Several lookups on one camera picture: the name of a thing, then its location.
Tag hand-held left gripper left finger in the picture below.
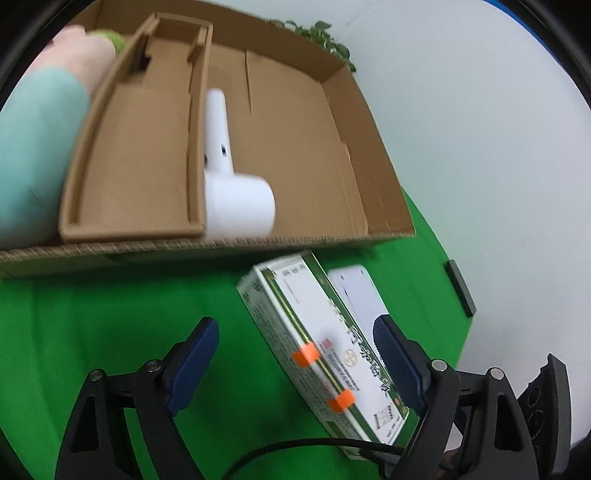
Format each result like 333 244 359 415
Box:
55 316 220 480

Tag pink and teal plush toy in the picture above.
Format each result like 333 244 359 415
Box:
0 25 126 250

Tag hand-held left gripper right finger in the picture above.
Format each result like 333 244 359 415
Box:
372 315 541 480

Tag white handheld hair dryer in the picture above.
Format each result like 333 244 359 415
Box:
202 89 277 241

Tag small green potted plant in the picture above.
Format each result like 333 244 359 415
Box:
268 19 357 72

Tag large shallow cardboard box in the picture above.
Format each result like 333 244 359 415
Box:
0 0 416 280

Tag small narrow cardboard box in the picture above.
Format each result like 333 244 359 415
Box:
59 12 214 244

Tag black cable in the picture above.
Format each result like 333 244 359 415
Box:
222 438 402 480

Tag black rectangular bar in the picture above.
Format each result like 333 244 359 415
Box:
444 260 476 318

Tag green table cloth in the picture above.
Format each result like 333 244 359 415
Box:
0 187 476 480

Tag green and white medicine box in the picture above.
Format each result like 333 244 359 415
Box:
236 250 423 462

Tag white flat rectangular device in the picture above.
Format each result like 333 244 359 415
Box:
327 264 393 342

